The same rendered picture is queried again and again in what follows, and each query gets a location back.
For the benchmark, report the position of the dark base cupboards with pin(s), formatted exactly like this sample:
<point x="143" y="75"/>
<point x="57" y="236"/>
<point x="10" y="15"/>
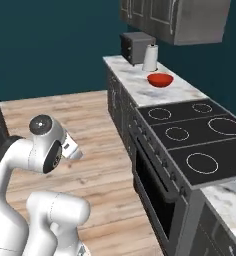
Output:
<point x="118" y="103"/>

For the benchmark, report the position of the dark grey toaster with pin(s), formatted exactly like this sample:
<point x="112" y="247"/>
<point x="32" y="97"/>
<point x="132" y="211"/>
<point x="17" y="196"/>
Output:
<point x="134" y="46"/>

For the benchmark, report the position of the dark base cupboard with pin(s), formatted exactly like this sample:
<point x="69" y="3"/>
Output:
<point x="213" y="233"/>

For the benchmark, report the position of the black hob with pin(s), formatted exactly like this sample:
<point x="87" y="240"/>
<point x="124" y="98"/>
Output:
<point x="196" y="140"/>

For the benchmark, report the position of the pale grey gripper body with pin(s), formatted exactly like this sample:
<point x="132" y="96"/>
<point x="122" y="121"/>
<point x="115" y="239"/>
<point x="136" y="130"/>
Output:
<point x="76" y="152"/>

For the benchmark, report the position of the black oven door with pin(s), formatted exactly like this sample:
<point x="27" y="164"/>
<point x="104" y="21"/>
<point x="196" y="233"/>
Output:
<point x="153" y="196"/>

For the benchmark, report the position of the dark grey oven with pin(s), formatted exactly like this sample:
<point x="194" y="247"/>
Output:
<point x="190" y="213"/>

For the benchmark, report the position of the grey wall cupboards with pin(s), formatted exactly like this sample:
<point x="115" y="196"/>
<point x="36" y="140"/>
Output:
<point x="176" y="18"/>

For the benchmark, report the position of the white paper towel roll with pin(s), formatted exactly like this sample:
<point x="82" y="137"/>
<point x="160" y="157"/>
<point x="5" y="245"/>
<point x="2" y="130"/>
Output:
<point x="150" y="58"/>

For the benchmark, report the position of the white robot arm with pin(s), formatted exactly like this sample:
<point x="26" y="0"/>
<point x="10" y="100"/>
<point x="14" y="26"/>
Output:
<point x="10" y="186"/>

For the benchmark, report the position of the red bowl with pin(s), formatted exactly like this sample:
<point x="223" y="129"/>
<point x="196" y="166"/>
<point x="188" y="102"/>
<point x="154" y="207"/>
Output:
<point x="160" y="79"/>

